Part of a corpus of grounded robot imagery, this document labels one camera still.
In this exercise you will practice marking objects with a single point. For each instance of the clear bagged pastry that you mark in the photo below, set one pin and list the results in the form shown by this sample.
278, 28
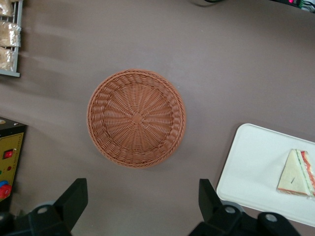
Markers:
6, 59
5, 7
8, 34

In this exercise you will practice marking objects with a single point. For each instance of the black machine yellow panel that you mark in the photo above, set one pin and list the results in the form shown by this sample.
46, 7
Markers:
12, 147

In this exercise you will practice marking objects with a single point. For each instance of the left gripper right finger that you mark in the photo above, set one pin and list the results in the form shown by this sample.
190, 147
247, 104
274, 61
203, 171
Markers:
212, 214

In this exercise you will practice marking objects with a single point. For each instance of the cream plastic tray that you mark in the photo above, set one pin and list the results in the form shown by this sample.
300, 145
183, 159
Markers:
256, 159

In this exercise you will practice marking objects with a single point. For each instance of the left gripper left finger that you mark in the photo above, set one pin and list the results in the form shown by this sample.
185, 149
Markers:
67, 206

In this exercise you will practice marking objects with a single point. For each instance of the triangle sandwich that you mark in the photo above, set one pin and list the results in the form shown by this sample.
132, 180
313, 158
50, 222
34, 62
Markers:
294, 177

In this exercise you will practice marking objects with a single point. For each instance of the grey device at table edge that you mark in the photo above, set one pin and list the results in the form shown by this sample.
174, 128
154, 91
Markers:
302, 3

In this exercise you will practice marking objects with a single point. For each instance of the brown round wicker basket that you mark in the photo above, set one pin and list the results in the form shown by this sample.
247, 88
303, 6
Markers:
135, 118

